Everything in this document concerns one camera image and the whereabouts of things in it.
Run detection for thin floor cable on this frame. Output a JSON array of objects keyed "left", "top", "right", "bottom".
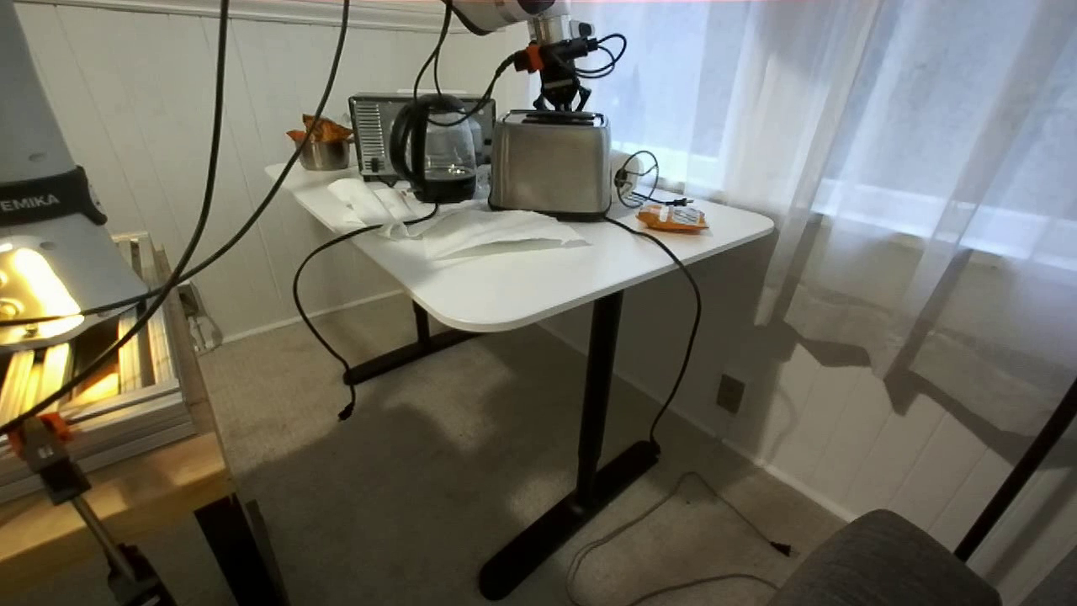
[{"left": 562, "top": 467, "right": 793, "bottom": 606}]

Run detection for grey fabric chair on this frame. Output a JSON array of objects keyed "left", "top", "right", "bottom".
[{"left": 766, "top": 503, "right": 1005, "bottom": 606}]

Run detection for orange snack packets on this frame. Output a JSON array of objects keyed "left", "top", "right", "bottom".
[{"left": 285, "top": 111, "right": 355, "bottom": 149}]

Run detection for metal bowl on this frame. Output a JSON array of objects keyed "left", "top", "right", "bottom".
[{"left": 285, "top": 129, "right": 355, "bottom": 175}]

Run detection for brown wall outlet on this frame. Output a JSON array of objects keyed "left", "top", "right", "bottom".
[{"left": 714, "top": 370, "right": 747, "bottom": 417}]

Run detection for coiled charger cable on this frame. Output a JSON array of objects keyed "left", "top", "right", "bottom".
[{"left": 611, "top": 144, "right": 693, "bottom": 208}]

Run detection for black glass electric kettle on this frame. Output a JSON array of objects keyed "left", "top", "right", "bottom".
[{"left": 387, "top": 89, "right": 490, "bottom": 205}]

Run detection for black countertop oven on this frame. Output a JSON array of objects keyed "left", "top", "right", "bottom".
[{"left": 348, "top": 89, "right": 499, "bottom": 185}]

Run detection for white wall outlet with plug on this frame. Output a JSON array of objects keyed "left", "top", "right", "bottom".
[{"left": 175, "top": 280, "right": 225, "bottom": 352}]

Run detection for dark slanted pole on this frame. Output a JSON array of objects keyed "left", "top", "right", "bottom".
[{"left": 952, "top": 374, "right": 1077, "bottom": 566}]

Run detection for stainless steel toaster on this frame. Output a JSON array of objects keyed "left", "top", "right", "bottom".
[{"left": 486, "top": 106, "right": 616, "bottom": 222}]

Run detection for orange white small packet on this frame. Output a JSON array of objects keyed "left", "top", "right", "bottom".
[{"left": 631, "top": 200, "right": 714, "bottom": 235}]

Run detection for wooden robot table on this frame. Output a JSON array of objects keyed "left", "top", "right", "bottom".
[{"left": 0, "top": 432, "right": 289, "bottom": 606}]

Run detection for white cloth towel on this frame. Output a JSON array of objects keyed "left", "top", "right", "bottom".
[{"left": 427, "top": 205, "right": 591, "bottom": 265}]

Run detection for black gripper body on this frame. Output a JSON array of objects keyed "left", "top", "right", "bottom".
[{"left": 532, "top": 57, "right": 591, "bottom": 106}]

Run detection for sheer white curtain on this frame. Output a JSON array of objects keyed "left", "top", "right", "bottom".
[{"left": 524, "top": 0, "right": 1077, "bottom": 606}]

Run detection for orange black clamp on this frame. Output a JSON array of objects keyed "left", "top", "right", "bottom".
[{"left": 4, "top": 409, "right": 95, "bottom": 512}]

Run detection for long black robot cable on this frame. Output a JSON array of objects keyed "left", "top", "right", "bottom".
[
  {"left": 0, "top": 0, "right": 234, "bottom": 435},
  {"left": 0, "top": 0, "right": 355, "bottom": 332}
]

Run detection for black table frame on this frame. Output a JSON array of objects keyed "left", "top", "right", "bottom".
[{"left": 340, "top": 288, "right": 663, "bottom": 602}]

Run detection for black kettle power cable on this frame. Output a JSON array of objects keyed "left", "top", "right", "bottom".
[{"left": 289, "top": 205, "right": 441, "bottom": 425}]

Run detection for white crumpled towel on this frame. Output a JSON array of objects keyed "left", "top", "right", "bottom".
[{"left": 294, "top": 175, "right": 422, "bottom": 235}]

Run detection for black toaster power cable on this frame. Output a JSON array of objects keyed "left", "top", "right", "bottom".
[{"left": 601, "top": 212, "right": 707, "bottom": 448}]

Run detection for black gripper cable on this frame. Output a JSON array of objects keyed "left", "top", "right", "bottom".
[{"left": 408, "top": 3, "right": 631, "bottom": 132}]

